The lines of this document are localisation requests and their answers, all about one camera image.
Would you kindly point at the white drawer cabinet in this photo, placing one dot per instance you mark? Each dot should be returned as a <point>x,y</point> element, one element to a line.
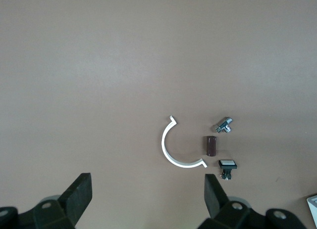
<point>313,206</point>

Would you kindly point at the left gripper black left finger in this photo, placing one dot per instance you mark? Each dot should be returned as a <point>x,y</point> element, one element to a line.
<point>74,199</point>

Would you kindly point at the white rectangular push button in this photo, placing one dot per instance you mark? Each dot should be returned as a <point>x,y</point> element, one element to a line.
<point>227,164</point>

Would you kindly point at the chrome tee valve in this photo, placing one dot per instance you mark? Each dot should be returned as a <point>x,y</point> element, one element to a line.
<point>223,125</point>

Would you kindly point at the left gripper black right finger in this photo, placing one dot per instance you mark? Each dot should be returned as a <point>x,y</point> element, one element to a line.
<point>215,196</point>

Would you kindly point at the brown table mat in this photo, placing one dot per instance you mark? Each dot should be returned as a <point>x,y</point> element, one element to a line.
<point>123,65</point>

